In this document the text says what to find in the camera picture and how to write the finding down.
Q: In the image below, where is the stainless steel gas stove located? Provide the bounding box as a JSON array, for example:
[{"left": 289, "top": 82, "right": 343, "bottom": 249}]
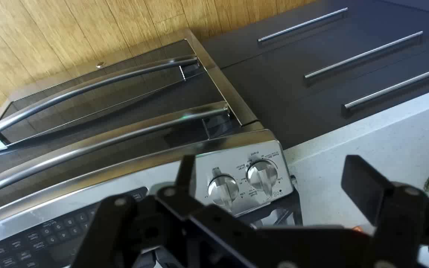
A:
[{"left": 0, "top": 30, "right": 302, "bottom": 268}]

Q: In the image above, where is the cabinet bar handle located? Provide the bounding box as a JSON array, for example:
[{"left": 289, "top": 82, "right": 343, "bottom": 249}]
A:
[
  {"left": 302, "top": 31, "right": 425, "bottom": 82},
  {"left": 343, "top": 70, "right": 429, "bottom": 110},
  {"left": 256, "top": 7, "right": 349, "bottom": 45}
]

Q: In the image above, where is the dark cabinet front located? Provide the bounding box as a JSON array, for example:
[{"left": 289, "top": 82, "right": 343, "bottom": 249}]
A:
[{"left": 204, "top": 0, "right": 429, "bottom": 147}]

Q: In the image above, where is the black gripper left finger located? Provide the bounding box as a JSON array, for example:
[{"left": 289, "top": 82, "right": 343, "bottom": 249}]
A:
[{"left": 156, "top": 155, "right": 253, "bottom": 234}]

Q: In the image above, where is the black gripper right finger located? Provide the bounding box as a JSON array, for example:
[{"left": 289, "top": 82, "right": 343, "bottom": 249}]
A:
[{"left": 341, "top": 155, "right": 426, "bottom": 238}]

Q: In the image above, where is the bottom cabinet bar handle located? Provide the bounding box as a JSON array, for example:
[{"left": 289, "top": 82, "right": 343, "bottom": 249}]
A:
[{"left": 343, "top": 70, "right": 429, "bottom": 110}]

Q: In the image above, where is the middle cabinet bar handle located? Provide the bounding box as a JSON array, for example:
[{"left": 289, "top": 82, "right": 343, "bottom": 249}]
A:
[{"left": 302, "top": 31, "right": 425, "bottom": 82}]

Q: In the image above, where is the top cabinet bar handle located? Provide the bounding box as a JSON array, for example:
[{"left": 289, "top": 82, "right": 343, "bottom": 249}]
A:
[{"left": 256, "top": 7, "right": 349, "bottom": 45}]

